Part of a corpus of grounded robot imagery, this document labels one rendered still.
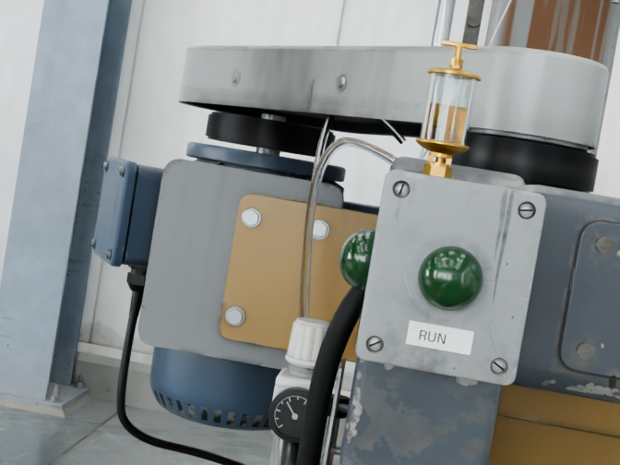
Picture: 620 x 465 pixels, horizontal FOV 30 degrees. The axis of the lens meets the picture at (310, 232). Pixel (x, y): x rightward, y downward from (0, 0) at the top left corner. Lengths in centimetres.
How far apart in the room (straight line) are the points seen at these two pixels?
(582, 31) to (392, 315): 60
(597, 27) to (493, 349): 60
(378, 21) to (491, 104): 511
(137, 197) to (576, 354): 51
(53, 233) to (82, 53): 85
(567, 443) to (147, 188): 41
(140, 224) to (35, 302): 462
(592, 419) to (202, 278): 35
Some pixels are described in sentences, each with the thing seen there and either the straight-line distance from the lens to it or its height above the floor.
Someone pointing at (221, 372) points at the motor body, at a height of 114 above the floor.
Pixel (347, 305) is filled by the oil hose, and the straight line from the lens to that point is 60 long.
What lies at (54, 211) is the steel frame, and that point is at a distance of 556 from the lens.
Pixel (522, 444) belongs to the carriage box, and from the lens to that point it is 90.
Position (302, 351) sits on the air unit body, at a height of 120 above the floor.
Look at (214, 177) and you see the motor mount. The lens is 99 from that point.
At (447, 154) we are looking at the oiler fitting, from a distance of 61.
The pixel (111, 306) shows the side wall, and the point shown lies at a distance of 598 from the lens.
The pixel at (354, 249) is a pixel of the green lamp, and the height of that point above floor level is 129.
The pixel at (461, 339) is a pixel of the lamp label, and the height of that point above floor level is 126.
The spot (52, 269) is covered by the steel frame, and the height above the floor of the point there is 66.
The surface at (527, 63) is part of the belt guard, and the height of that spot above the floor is 141.
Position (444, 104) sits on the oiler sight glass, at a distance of 61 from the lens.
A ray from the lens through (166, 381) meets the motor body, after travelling 105.
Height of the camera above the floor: 132
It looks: 3 degrees down
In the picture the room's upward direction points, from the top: 10 degrees clockwise
